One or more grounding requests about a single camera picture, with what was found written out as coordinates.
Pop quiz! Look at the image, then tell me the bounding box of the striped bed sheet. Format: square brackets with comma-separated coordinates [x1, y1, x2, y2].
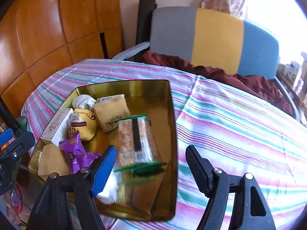
[21, 59, 306, 229]

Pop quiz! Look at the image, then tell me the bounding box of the white carton on desk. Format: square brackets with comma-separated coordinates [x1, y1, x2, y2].
[283, 61, 301, 84]

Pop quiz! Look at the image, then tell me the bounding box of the white small box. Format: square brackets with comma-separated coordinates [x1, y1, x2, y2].
[96, 94, 125, 104]

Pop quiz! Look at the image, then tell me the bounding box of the wooden wardrobe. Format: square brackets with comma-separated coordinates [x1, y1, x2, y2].
[1, 0, 123, 116]

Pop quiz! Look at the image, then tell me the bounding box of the purple snack packet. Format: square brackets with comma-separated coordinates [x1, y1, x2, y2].
[59, 130, 85, 173]

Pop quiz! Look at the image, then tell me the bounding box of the yellow sponge block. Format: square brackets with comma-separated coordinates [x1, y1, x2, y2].
[92, 98, 130, 132]

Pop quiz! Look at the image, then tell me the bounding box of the grey yellow blue headboard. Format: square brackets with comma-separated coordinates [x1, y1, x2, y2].
[149, 7, 279, 80]

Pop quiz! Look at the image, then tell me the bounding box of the purple candy packet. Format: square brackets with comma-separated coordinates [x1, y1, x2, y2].
[71, 152, 101, 174]

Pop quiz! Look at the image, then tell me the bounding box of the maroon blanket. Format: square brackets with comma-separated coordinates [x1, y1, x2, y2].
[142, 50, 294, 116]

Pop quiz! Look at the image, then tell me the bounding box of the green cracker pack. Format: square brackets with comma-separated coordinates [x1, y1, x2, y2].
[115, 114, 166, 177]

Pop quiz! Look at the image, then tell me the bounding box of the yellow sock bundle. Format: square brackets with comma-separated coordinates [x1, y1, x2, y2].
[69, 108, 98, 141]

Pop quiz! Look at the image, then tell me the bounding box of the green white essential oil box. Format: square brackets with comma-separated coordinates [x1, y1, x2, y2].
[40, 108, 73, 146]

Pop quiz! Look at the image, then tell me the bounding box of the gold maroon gift box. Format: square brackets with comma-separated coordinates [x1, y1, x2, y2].
[27, 79, 179, 222]

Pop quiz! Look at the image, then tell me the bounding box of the white plastic bag bundle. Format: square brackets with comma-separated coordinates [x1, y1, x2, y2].
[72, 94, 96, 111]

